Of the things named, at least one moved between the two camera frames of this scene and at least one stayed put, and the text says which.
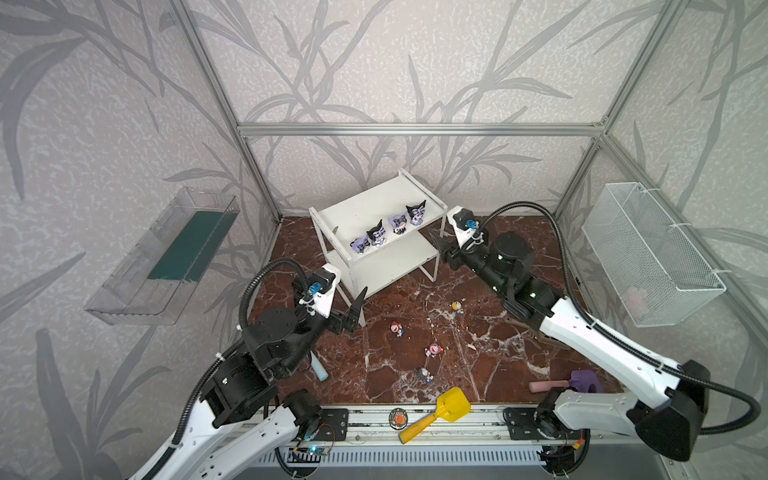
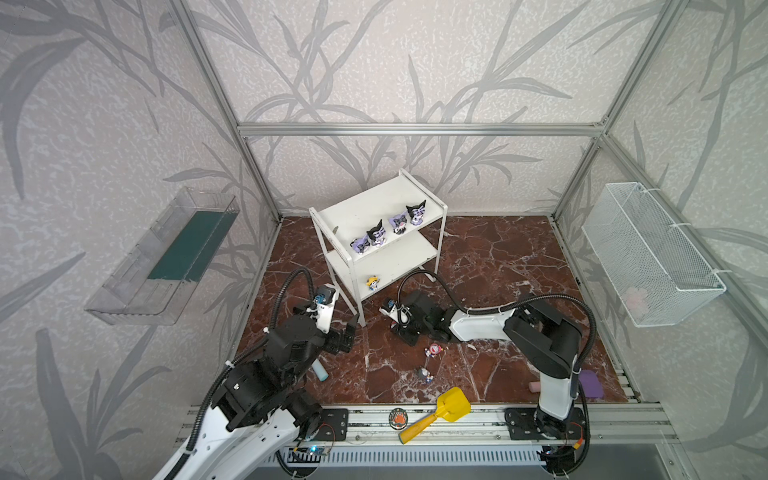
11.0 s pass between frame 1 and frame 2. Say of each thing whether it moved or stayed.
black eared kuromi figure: stayed
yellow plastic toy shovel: stayed
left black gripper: moved
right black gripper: moved
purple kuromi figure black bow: stayed
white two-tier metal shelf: stayed
